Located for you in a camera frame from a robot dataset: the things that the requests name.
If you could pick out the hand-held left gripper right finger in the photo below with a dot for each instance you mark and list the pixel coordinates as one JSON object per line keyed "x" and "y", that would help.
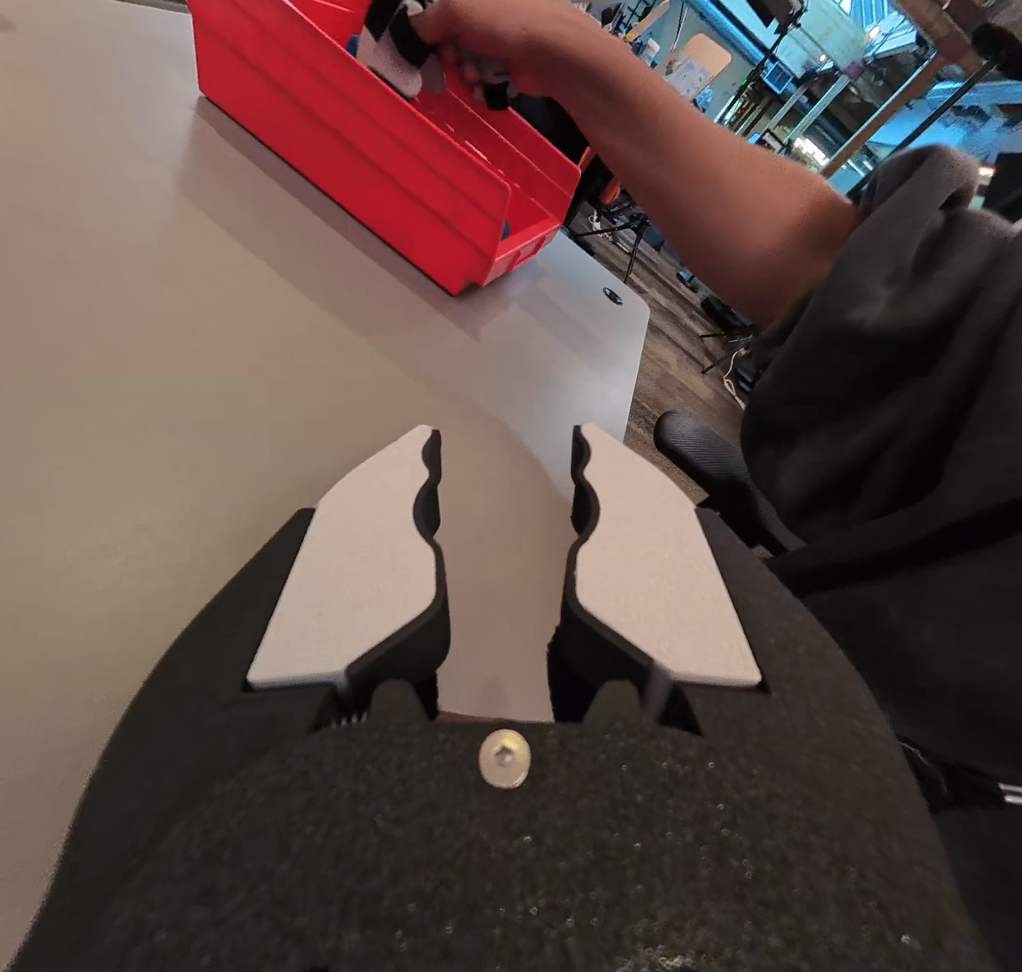
{"x": 663, "y": 581}

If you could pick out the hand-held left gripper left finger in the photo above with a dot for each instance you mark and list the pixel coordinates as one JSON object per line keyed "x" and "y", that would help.
{"x": 352, "y": 576}

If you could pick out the red plastic bin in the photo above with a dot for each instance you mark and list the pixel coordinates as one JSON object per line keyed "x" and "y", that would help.
{"x": 368, "y": 126}

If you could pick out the person's right hand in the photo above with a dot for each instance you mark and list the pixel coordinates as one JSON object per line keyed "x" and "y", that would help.
{"x": 503, "y": 30}

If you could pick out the person's black chair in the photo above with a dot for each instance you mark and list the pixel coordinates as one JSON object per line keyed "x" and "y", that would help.
{"x": 719, "y": 477}

